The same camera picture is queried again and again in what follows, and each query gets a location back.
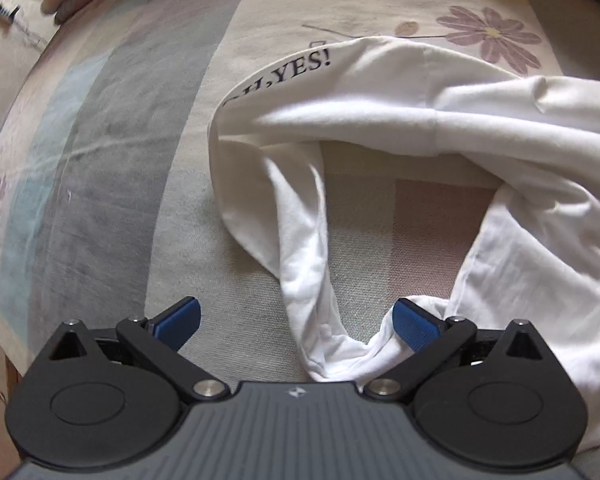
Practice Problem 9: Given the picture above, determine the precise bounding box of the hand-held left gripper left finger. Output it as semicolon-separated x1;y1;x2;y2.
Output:
47;296;231;404

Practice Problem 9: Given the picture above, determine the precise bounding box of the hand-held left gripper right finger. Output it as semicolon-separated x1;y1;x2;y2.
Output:
364;298;552;404

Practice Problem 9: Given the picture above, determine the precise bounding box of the white printed t-shirt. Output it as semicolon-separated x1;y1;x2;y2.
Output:
207;35;600;456

